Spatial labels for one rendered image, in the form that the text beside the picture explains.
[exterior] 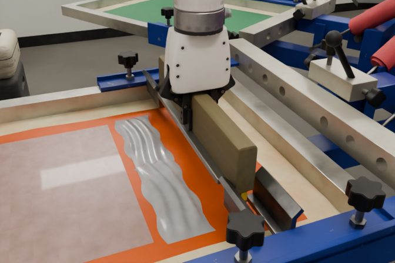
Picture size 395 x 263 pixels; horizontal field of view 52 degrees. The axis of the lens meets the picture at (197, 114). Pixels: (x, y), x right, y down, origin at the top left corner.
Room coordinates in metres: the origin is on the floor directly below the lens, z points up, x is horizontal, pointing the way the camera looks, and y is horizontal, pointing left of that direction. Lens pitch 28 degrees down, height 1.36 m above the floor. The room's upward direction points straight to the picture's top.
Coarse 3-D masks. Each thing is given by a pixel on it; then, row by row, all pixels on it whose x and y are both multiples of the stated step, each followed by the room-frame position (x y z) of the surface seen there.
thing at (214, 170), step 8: (160, 96) 0.71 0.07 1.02; (168, 104) 0.68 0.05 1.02; (176, 112) 0.65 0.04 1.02; (176, 120) 0.62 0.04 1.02; (184, 128) 0.59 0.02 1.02; (192, 136) 0.57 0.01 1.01; (192, 144) 0.55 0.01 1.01; (200, 144) 0.54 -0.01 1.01; (200, 152) 0.52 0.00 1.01; (208, 160) 0.50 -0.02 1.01; (208, 168) 0.49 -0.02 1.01; (216, 168) 0.48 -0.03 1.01; (216, 176) 0.46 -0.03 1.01; (224, 176) 0.46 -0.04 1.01
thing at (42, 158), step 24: (96, 120) 0.73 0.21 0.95; (168, 120) 0.73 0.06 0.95; (0, 144) 0.64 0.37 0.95; (24, 144) 0.64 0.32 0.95; (48, 144) 0.64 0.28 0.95; (72, 144) 0.64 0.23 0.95; (96, 144) 0.64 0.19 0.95; (120, 144) 0.64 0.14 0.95; (168, 144) 0.64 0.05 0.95; (0, 168) 0.56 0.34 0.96; (24, 168) 0.56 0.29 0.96; (48, 168) 0.56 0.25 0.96; (72, 168) 0.56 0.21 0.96; (96, 168) 0.56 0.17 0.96; (120, 168) 0.56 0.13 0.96; (0, 192) 0.50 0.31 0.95; (24, 192) 0.50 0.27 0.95
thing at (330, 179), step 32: (32, 96) 0.77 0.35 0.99; (64, 96) 0.77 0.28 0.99; (96, 96) 0.79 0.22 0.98; (128, 96) 0.81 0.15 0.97; (224, 96) 0.83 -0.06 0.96; (256, 96) 0.77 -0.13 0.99; (256, 128) 0.69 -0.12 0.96; (288, 128) 0.63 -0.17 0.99; (288, 160) 0.58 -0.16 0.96; (320, 160) 0.53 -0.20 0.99; (320, 192) 0.50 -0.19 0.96
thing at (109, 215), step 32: (192, 160) 0.58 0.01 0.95; (32, 192) 0.50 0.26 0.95; (64, 192) 0.50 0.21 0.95; (96, 192) 0.50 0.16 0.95; (128, 192) 0.50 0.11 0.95; (0, 224) 0.43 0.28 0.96; (32, 224) 0.43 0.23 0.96; (64, 224) 0.43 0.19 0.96; (96, 224) 0.43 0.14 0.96; (128, 224) 0.43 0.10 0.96; (224, 224) 0.43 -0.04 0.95; (0, 256) 0.37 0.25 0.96; (32, 256) 0.37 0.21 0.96; (64, 256) 0.37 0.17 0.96; (96, 256) 0.37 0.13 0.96; (128, 256) 0.37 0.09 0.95; (160, 256) 0.37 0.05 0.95
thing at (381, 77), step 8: (384, 72) 0.78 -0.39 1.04; (384, 80) 0.74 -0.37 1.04; (392, 80) 0.74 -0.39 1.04; (384, 88) 0.71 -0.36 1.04; (392, 88) 0.72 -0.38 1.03; (336, 96) 0.67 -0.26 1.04; (392, 96) 0.72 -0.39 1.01; (352, 104) 0.68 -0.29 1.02; (360, 104) 0.69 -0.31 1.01; (384, 104) 0.71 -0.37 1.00; (392, 104) 0.72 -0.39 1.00
